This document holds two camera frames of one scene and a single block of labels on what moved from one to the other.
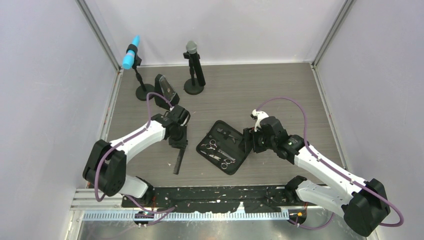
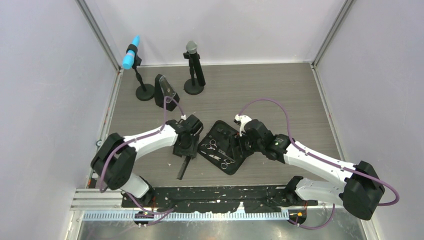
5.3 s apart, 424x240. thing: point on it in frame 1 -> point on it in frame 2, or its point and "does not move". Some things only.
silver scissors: [226, 161] does not move
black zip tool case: [223, 146] does not move
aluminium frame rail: [86, 199] does not move
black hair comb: [179, 160] -> [185, 163]
